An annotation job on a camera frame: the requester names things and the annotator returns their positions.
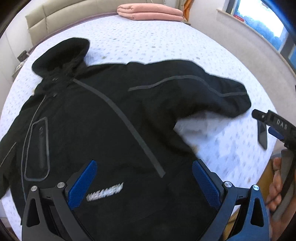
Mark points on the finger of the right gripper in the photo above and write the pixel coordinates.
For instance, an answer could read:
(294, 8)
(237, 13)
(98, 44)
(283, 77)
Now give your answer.
(275, 133)

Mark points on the beige padded headboard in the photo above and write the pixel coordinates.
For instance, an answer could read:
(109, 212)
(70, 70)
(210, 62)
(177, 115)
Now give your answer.
(52, 16)

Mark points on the folded pink blanket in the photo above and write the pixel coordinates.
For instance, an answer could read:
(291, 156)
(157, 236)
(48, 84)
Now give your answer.
(149, 11)

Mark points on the black hooded jacket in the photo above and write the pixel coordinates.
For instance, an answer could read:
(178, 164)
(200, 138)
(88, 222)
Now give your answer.
(123, 117)

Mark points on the white floral quilted bedspread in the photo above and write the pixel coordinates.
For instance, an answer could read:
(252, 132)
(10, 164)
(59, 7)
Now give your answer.
(228, 145)

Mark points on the bedside table with items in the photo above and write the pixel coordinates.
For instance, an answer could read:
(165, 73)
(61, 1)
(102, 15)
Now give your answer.
(22, 58)

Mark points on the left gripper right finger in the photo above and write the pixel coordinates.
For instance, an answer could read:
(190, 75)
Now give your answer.
(252, 221)

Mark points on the person's right hand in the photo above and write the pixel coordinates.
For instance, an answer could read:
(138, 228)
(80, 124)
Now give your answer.
(274, 196)

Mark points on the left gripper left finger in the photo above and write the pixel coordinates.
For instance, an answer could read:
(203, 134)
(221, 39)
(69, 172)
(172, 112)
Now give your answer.
(49, 213)

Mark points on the window with blue view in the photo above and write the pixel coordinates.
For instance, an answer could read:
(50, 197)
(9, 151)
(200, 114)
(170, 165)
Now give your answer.
(264, 21)

